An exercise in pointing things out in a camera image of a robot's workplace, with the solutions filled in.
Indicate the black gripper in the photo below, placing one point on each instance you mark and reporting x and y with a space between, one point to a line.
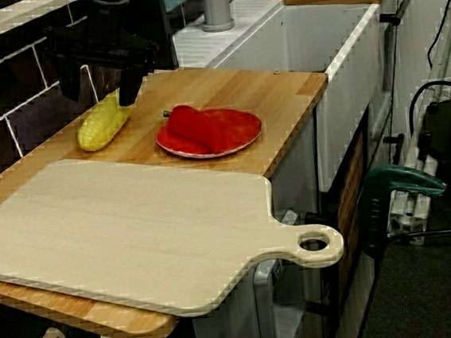
106 48

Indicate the yellow toy corn cob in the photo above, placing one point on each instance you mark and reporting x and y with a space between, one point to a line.
101 125

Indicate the red toy pepper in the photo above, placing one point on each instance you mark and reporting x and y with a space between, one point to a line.
193 128

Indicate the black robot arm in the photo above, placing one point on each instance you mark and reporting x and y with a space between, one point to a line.
108 8

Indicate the grey metal cylinder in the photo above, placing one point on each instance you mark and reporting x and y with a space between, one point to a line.
215 6

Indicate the red round plate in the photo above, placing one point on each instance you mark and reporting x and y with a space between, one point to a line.
245 129

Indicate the light wooden cutting board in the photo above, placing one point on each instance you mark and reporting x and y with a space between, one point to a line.
137 245

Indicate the white toy kitchen unit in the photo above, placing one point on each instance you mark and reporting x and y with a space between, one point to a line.
296 34

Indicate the grey appliance door panel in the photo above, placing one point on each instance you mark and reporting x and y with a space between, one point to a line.
265 313

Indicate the green clamp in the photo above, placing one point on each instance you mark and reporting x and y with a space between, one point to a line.
402 178

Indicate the light metal frame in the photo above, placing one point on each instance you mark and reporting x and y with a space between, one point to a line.
409 207

